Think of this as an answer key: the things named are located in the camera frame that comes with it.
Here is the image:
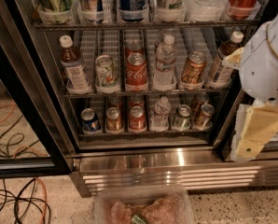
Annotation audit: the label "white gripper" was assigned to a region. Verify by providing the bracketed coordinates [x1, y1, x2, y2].
[222, 21, 278, 162]

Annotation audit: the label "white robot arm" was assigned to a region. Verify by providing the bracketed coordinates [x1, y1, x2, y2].
[222, 14, 278, 161]

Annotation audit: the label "orange can bottom shelf behind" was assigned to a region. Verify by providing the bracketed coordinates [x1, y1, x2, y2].
[190, 92, 209, 115]

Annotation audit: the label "orange can bottom shelf front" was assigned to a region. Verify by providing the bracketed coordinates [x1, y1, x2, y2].
[194, 104, 215, 129]

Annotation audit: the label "orange soda can middle shelf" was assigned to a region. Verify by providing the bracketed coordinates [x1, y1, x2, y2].
[181, 51, 206, 84]

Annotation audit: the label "right glass fridge door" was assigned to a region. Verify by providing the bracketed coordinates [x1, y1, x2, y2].
[215, 90, 278, 161]

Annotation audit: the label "glass fridge door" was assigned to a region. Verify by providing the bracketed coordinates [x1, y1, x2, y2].
[0, 0, 74, 178]
[215, 90, 278, 161]

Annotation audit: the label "green silver can bottom shelf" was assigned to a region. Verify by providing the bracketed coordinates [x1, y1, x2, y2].
[173, 105, 191, 130]

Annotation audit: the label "clear water bottle middle shelf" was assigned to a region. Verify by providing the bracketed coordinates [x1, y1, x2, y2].
[154, 35, 177, 85]

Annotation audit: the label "stainless steel fridge base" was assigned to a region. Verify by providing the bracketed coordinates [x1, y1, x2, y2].
[70, 147, 278, 197]

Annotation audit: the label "red cola can top shelf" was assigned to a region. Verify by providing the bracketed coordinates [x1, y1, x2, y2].
[228, 0, 257, 20]

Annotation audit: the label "small water bottle bottom shelf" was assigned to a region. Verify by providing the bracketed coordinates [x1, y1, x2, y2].
[151, 96, 171, 132]

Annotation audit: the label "large water bottle top shelf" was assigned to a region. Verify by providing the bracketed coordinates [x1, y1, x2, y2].
[188, 0, 224, 21]

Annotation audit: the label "red cola can front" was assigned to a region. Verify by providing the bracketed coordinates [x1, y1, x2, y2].
[126, 53, 147, 86]

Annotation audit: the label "red can bottom shelf front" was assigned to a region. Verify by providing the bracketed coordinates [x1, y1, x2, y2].
[129, 105, 146, 131]

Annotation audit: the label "red can bottom shelf behind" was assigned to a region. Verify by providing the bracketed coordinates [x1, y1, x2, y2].
[129, 95, 145, 108]

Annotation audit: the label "red cola can behind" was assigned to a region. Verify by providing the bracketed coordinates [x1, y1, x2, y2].
[125, 40, 144, 57]

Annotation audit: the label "gold can bottom shelf behind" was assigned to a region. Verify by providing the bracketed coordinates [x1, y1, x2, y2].
[107, 96, 122, 109]

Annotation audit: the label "gold can shelf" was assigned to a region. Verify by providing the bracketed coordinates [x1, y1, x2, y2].
[106, 107, 123, 131]
[107, 96, 122, 109]

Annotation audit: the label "gold can bottom shelf front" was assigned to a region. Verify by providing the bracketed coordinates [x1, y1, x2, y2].
[106, 107, 123, 131]

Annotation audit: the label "white green soda can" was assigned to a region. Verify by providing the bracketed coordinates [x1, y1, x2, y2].
[95, 54, 118, 88]

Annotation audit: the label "blue can bottom shelf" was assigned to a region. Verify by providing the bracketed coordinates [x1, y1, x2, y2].
[81, 108, 101, 133]

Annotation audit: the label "left glass fridge door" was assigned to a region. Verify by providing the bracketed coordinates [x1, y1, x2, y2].
[0, 0, 74, 178]

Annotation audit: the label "right brown tea bottle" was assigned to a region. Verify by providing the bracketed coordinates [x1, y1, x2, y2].
[207, 31, 243, 83]

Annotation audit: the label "brown tea bottle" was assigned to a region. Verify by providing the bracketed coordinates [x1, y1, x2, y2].
[60, 35, 89, 90]
[207, 31, 243, 83]

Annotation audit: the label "clear plastic food container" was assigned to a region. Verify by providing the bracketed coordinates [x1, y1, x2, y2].
[93, 185, 194, 224]

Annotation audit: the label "left brown tea bottle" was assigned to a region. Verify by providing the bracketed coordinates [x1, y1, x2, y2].
[60, 35, 89, 90]

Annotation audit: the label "top wire shelf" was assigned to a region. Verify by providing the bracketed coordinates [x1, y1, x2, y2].
[35, 20, 259, 32]

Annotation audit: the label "wire shelf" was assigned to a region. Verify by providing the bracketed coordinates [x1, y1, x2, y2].
[35, 20, 259, 32]
[64, 89, 228, 99]

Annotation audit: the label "middle wire shelf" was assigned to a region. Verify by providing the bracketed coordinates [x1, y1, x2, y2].
[64, 89, 228, 99]

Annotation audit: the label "black and orange floor cables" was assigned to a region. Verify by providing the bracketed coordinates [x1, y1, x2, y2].
[0, 176, 52, 224]

